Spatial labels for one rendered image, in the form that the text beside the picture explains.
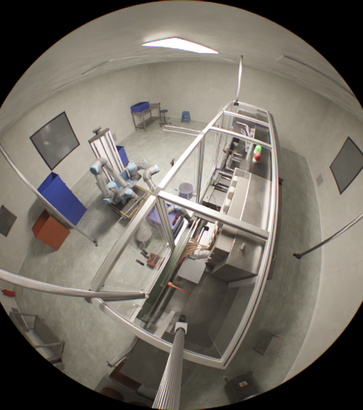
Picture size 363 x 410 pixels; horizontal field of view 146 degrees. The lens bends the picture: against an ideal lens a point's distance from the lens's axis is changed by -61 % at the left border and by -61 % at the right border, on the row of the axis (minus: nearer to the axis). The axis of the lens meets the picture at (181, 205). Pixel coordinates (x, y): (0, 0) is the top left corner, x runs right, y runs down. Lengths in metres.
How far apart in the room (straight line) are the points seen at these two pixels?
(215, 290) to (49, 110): 4.74
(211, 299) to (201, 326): 0.26
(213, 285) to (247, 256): 0.57
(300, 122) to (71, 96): 7.32
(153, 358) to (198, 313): 0.62
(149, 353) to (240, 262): 1.14
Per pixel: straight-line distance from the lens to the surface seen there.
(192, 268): 1.28
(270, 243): 0.85
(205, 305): 1.31
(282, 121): 6.06
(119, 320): 0.78
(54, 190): 3.17
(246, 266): 0.83
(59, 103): 4.49
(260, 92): 5.78
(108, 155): 2.29
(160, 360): 1.52
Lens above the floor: 2.47
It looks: 56 degrees down
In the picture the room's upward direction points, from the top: 4 degrees counter-clockwise
